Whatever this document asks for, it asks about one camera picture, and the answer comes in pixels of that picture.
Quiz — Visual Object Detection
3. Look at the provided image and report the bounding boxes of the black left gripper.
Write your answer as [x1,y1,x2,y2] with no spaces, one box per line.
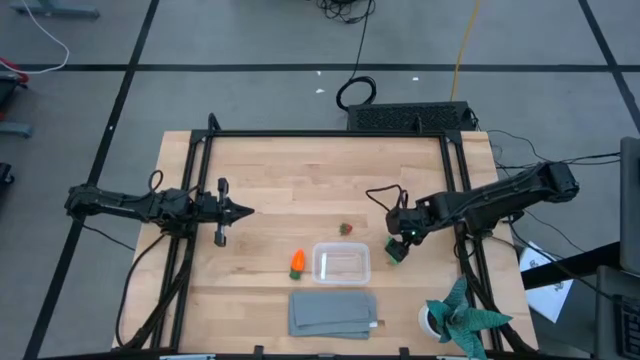
[194,177,255,248]

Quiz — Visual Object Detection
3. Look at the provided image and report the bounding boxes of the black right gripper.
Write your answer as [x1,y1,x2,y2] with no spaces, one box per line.
[385,197,436,265]

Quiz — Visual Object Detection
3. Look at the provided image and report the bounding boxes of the green toy vegetable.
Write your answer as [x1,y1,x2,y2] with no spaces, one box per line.
[384,236,402,265]

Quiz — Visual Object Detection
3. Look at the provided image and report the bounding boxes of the orange toy carrot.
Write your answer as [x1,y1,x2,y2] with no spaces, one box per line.
[289,248,307,281]

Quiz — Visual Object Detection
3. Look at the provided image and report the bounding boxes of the clear plastic tupperware container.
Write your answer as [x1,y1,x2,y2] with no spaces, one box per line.
[311,241,372,286]

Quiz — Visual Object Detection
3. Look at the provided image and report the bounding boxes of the white plant pot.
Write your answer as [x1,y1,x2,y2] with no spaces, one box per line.
[417,303,444,342]

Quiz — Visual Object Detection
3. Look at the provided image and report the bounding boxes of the teal artificial plant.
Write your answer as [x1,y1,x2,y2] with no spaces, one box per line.
[425,276,514,360]

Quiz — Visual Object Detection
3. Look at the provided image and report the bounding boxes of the folded grey cloth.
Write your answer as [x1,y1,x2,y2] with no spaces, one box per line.
[287,290,379,341]

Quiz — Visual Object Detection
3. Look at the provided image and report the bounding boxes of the black perforated computer case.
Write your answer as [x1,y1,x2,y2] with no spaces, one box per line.
[347,101,477,133]

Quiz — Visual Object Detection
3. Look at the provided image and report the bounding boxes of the white printed paper sheet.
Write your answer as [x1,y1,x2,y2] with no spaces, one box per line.
[518,241,574,324]

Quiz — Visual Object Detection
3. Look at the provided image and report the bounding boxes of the grey monitor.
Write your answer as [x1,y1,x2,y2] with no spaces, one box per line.
[619,136,640,276]

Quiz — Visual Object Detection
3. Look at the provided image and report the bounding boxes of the grey furniture foot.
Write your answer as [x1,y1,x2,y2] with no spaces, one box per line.
[8,0,101,21]

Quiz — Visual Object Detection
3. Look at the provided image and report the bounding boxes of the black right gripper cable loop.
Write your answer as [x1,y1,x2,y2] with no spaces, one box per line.
[365,184,409,214]

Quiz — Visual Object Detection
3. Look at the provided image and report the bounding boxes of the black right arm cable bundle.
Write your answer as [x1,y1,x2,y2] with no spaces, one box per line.
[452,219,539,354]

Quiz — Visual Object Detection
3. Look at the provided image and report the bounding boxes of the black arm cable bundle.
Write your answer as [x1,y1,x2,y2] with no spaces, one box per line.
[452,219,539,354]
[114,230,197,350]

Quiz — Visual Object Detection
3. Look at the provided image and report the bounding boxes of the black left arm cable bundle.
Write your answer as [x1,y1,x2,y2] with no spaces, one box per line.
[114,230,197,350]

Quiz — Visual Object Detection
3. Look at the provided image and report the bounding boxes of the black aluminium table frame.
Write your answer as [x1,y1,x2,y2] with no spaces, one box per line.
[112,112,539,360]

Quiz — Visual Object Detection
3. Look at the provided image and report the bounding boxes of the thin black floor cables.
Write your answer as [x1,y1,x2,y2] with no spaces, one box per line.
[487,128,622,170]

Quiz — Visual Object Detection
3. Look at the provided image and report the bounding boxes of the black coiled floor cable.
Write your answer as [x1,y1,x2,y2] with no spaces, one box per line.
[315,0,378,113]

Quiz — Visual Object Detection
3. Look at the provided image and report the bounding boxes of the yellow floor cable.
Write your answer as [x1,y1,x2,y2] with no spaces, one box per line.
[449,0,482,103]

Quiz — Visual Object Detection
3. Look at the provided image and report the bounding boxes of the white floor cable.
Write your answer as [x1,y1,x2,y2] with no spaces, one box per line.
[0,0,71,76]

